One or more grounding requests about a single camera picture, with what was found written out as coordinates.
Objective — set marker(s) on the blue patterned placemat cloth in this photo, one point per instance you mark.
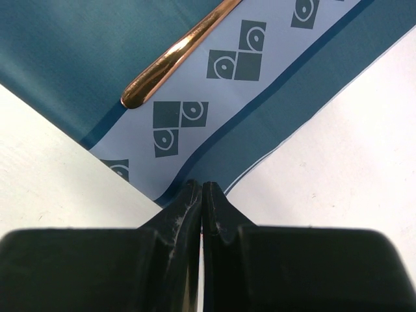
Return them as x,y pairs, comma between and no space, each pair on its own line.
302,111

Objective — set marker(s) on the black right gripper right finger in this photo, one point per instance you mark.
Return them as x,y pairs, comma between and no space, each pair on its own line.
266,268

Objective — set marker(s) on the copper spoon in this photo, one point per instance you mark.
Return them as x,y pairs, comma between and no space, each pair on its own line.
142,87

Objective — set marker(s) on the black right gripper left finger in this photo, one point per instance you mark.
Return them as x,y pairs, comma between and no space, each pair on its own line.
150,268

